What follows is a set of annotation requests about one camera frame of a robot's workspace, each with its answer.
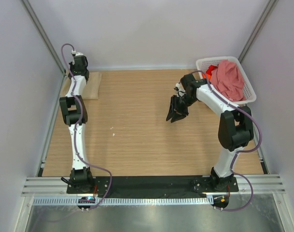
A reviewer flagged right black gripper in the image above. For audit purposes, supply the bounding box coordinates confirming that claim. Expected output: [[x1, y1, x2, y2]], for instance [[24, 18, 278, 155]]
[[166, 94, 197, 123]]

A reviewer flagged beige t shirt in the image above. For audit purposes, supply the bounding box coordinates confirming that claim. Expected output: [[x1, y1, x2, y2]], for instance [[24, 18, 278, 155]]
[[60, 72, 102, 100]]

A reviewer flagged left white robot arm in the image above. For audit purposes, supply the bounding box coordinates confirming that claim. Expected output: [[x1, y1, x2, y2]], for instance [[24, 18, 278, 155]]
[[59, 51, 95, 194]]

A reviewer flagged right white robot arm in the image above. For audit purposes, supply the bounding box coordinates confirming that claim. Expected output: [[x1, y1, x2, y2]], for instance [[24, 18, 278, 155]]
[[166, 73, 253, 191]]

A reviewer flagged orange t shirt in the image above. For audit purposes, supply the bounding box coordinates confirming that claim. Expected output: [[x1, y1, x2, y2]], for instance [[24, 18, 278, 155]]
[[202, 72, 211, 82]]

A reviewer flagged white plastic basket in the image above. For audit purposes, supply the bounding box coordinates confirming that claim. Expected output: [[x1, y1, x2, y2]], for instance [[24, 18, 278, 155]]
[[196, 56, 256, 105]]

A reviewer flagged red t shirt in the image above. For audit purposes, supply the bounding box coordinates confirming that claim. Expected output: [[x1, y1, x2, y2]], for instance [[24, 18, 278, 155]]
[[206, 65, 218, 75]]

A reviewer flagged pink t shirt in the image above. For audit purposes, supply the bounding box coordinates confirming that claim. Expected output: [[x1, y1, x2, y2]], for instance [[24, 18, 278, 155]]
[[210, 59, 245, 102]]

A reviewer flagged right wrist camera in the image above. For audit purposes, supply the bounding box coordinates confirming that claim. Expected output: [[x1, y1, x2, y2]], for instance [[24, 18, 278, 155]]
[[180, 73, 197, 91]]

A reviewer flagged white slotted cable duct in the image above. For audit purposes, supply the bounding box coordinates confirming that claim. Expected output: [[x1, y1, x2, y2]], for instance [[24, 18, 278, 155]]
[[33, 197, 213, 206]]

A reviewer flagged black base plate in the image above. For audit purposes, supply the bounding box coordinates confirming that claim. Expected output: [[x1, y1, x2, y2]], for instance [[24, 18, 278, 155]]
[[66, 175, 239, 200]]

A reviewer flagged aluminium frame rail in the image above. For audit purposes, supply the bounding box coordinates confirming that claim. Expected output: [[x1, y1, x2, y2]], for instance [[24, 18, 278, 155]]
[[22, 174, 284, 199]]

